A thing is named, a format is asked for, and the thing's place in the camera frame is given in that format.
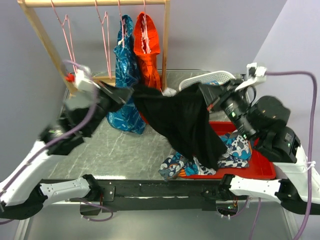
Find red plastic tray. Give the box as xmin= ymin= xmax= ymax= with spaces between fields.
xmin=181 ymin=121 xmax=276 ymax=180

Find wooden clothes rack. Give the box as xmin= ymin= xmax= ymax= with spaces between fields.
xmin=17 ymin=0 xmax=171 ymax=94

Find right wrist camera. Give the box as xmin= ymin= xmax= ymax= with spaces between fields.
xmin=234 ymin=62 xmax=267 ymax=92

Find blue patterned shorts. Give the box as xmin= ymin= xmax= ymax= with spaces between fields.
xmin=106 ymin=15 xmax=146 ymax=135

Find pink wire hanger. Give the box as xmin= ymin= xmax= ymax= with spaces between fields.
xmin=50 ymin=0 xmax=76 ymax=62
xmin=94 ymin=0 xmax=112 ymax=80

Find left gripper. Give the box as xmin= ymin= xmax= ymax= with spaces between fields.
xmin=84 ymin=79 xmax=133 ymax=135

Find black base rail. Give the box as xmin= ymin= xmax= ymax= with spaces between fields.
xmin=68 ymin=177 xmax=251 ymax=216

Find orange shorts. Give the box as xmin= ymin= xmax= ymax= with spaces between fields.
xmin=133 ymin=11 xmax=162 ymax=123

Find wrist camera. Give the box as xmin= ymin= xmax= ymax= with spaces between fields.
xmin=234 ymin=62 xmax=267 ymax=92
xmin=65 ymin=65 xmax=94 ymax=92

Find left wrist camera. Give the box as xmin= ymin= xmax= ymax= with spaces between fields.
xmin=65 ymin=65 xmax=94 ymax=92

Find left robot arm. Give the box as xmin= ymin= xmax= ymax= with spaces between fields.
xmin=0 ymin=83 xmax=134 ymax=223

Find pink hanger under blue shorts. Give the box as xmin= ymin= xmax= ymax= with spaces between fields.
xmin=117 ymin=0 xmax=125 ymax=48

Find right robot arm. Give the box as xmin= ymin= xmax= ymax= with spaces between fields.
xmin=199 ymin=79 xmax=320 ymax=215

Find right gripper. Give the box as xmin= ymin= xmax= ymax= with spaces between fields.
xmin=198 ymin=76 xmax=256 ymax=140

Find white plastic basket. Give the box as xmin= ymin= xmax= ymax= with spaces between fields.
xmin=178 ymin=70 xmax=236 ymax=91

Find pink hanger under orange shorts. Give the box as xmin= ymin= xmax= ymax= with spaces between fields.
xmin=142 ymin=0 xmax=151 ymax=54

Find blue floral cloth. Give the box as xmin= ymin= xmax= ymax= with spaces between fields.
xmin=207 ymin=80 xmax=224 ymax=86

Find black shorts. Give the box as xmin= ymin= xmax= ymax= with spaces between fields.
xmin=130 ymin=83 xmax=227 ymax=170

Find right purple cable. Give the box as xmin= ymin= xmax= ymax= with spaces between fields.
xmin=264 ymin=70 xmax=319 ymax=240

